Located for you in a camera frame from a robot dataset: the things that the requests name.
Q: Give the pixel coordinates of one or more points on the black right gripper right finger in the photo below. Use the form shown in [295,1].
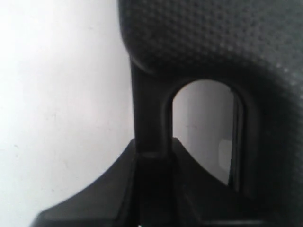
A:
[204,201]

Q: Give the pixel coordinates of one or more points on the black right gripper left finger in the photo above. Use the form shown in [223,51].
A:
[107,202]

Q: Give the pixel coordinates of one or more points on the black plastic tool case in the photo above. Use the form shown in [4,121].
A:
[253,46]

